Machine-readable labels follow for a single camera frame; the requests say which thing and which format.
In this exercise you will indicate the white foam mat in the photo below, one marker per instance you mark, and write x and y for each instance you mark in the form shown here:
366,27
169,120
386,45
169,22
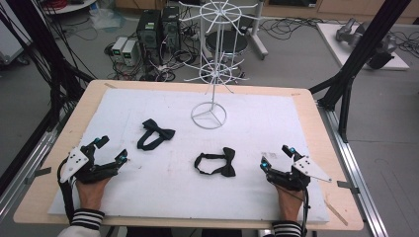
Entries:
164,187

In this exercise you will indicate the thin wooden stick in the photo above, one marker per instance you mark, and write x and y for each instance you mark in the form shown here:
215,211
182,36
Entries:
336,212

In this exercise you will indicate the person's left hand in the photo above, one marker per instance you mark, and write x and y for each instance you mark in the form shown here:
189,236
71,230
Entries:
90,194

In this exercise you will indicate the grey bench power supply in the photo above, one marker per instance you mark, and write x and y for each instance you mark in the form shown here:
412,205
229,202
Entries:
130,53
118,47

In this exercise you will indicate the black bow tie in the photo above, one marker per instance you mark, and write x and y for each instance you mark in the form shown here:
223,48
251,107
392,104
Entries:
164,133
229,168

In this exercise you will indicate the round white table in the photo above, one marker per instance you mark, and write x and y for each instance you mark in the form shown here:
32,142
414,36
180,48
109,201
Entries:
72,6

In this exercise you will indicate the grey metal clamp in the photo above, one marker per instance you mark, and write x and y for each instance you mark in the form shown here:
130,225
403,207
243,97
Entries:
347,186
39,173

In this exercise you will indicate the white stand base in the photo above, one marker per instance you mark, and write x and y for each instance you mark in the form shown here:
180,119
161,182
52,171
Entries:
258,39

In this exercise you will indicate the person's right hand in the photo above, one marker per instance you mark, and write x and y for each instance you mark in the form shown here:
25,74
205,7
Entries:
290,204

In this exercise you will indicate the aluminium rail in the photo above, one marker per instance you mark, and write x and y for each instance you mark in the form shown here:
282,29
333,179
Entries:
23,171
355,171

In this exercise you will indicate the white flat platform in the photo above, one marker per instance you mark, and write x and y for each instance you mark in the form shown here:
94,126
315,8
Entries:
332,42

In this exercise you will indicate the clear plastic bag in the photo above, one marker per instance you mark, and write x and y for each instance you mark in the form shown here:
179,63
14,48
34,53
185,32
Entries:
105,18

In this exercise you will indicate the black round stool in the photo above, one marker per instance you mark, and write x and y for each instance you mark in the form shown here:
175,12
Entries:
227,42

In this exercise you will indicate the black metal frame strut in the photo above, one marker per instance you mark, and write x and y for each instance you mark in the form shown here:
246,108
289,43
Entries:
42,49
359,56

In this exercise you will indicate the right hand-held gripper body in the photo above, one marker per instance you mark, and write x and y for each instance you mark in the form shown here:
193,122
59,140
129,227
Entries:
306,166

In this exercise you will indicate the black computer tower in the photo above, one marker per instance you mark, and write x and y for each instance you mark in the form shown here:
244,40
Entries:
170,28
149,31

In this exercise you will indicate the grey equipment case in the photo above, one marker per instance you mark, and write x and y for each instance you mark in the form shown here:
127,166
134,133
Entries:
11,42

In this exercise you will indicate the grey robot device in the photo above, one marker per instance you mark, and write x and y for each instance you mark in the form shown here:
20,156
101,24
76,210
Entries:
351,33

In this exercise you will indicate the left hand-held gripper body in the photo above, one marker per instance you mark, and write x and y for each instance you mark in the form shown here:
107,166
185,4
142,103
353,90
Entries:
77,161

